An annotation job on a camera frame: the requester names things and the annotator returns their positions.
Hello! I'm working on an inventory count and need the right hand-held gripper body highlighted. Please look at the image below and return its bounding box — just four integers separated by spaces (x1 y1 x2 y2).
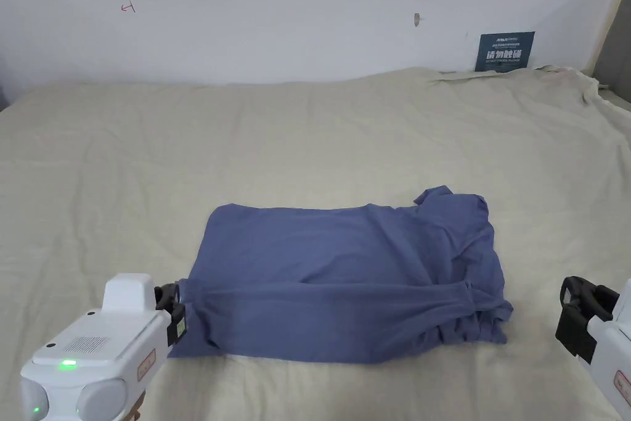
555 277 631 421

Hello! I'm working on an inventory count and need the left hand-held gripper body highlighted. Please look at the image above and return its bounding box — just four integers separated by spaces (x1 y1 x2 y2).
19 272 188 421

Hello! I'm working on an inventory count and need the dark blue shirt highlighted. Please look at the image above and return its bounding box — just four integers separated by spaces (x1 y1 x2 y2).
166 186 515 366

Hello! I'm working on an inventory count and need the person's left hand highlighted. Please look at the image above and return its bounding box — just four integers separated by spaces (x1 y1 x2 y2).
125 393 145 421

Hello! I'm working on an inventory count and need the bed with beige sheet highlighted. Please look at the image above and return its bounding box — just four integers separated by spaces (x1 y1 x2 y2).
0 65 631 421

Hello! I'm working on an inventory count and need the grey padded headboard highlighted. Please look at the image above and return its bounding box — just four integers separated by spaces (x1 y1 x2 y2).
591 0 631 96

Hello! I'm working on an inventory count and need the dark blue sign card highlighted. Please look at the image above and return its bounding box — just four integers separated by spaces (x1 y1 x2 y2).
474 31 536 72

